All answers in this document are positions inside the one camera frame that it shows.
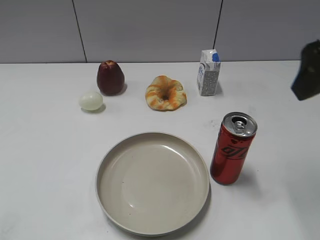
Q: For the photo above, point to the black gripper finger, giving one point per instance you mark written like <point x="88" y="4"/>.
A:
<point x="307" y="81"/>

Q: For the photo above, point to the red cola can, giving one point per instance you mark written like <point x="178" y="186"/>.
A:
<point x="235" y="136"/>

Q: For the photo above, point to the beige round plate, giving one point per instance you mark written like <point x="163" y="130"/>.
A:
<point x="152" y="184"/>

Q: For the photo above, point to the small white milk carton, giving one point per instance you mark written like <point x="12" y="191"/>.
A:
<point x="208" y="72"/>

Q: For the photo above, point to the orange striped bread roll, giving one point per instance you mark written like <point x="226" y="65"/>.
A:
<point x="165" y="94"/>

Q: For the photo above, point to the dark red wax apple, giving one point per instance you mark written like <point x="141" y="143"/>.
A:
<point x="110" y="78"/>

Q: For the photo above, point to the white egg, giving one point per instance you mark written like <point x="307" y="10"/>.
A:
<point x="91" y="101"/>

